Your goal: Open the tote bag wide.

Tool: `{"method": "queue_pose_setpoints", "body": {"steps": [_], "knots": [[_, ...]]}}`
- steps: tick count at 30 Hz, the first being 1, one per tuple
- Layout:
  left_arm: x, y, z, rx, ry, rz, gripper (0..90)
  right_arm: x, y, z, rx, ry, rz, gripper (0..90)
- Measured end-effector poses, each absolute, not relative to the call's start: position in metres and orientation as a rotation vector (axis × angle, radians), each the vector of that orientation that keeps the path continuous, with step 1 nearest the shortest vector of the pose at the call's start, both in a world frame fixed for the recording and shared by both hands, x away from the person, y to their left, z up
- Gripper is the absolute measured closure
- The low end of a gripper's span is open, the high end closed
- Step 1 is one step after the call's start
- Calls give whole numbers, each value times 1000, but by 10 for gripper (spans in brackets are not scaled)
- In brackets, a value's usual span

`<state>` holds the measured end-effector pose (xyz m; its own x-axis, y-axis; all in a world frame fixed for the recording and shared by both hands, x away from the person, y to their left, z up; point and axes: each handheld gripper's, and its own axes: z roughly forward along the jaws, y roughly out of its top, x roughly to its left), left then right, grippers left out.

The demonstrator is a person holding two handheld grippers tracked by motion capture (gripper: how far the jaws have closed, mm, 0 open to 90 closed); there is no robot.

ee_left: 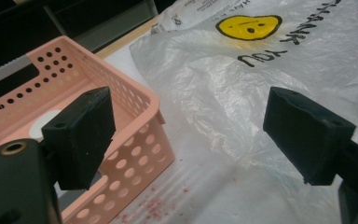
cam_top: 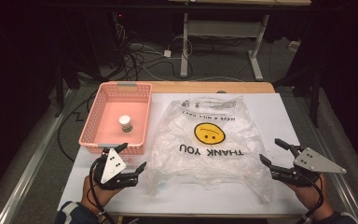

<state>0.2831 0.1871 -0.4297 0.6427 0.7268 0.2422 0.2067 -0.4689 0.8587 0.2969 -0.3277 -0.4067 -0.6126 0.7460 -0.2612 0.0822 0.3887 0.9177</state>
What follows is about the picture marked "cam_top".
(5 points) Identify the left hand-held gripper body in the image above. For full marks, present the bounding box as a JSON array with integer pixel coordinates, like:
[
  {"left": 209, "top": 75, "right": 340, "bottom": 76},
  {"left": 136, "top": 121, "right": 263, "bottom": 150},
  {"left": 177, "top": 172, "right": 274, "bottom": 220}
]
[{"left": 92, "top": 147, "right": 140, "bottom": 191}]

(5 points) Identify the white-framed wooden desk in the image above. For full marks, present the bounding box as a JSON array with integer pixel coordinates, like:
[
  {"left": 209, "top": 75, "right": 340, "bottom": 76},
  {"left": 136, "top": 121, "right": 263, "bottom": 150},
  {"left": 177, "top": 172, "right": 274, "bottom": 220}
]
[{"left": 167, "top": 0, "right": 312, "bottom": 82}]

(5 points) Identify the person's right hand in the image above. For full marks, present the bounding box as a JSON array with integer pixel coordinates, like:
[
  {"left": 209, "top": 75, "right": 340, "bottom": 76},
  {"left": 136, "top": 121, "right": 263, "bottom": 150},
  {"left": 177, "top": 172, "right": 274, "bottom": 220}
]
[{"left": 287, "top": 174, "right": 335, "bottom": 216}]

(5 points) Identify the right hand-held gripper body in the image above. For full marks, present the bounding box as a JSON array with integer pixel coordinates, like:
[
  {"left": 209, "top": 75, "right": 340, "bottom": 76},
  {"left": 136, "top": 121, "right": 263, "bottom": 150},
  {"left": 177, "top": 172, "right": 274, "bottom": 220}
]
[{"left": 269, "top": 147, "right": 348, "bottom": 189}]

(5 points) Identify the left hand-held gripper black cable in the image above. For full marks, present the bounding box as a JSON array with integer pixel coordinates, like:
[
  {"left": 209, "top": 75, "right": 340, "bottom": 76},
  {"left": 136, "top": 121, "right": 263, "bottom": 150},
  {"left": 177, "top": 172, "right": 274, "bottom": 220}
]
[{"left": 86, "top": 157, "right": 116, "bottom": 224}]

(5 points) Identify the clear smiley face plastic bag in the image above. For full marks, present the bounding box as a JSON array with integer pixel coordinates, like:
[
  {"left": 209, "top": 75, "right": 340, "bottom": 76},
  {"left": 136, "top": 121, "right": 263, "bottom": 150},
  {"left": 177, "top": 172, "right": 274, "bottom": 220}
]
[{"left": 145, "top": 95, "right": 274, "bottom": 203}]

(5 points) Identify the hand-held gripper black cable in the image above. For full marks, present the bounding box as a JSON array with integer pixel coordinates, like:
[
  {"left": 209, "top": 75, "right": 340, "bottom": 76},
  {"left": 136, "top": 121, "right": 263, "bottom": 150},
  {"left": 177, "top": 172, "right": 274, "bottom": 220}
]
[
  {"left": 296, "top": 172, "right": 325, "bottom": 224},
  {"left": 86, "top": 157, "right": 116, "bottom": 224}
]

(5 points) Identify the right hand-held gripper black cable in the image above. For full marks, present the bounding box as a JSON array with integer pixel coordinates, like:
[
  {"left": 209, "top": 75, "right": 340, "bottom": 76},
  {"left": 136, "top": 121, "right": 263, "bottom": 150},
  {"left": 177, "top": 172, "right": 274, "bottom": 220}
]
[{"left": 296, "top": 172, "right": 325, "bottom": 224}]

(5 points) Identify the long black floor cable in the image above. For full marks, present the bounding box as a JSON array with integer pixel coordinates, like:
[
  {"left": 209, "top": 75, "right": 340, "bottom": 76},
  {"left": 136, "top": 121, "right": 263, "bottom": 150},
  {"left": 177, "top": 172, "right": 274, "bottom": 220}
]
[{"left": 57, "top": 90, "right": 101, "bottom": 162}]

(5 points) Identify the black metal stand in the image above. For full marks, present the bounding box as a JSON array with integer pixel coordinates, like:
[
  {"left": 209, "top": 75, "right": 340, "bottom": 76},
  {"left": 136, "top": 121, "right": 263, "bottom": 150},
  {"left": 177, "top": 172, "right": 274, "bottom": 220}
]
[
  {"left": 53, "top": 60, "right": 83, "bottom": 119},
  {"left": 273, "top": 60, "right": 323, "bottom": 129}
]

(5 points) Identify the tangle of floor cables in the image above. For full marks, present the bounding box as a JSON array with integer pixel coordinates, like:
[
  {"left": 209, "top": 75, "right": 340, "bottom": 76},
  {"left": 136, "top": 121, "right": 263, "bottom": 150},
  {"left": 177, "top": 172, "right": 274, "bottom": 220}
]
[{"left": 115, "top": 21, "right": 197, "bottom": 82}]

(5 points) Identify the white power strip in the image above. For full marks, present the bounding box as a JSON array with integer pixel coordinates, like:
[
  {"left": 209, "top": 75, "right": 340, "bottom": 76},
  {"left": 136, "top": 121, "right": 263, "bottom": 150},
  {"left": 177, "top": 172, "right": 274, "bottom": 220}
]
[{"left": 288, "top": 39, "right": 302, "bottom": 52}]

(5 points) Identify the person's left hand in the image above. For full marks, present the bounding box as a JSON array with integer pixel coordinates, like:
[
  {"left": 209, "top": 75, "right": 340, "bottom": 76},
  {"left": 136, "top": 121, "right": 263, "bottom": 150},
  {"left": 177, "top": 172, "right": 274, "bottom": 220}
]
[{"left": 81, "top": 175, "right": 124, "bottom": 214}]

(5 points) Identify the pink plastic basket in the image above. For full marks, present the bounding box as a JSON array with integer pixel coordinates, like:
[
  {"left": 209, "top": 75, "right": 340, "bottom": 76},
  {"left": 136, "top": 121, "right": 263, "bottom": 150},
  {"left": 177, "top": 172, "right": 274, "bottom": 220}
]
[{"left": 78, "top": 81, "right": 153, "bottom": 156}]

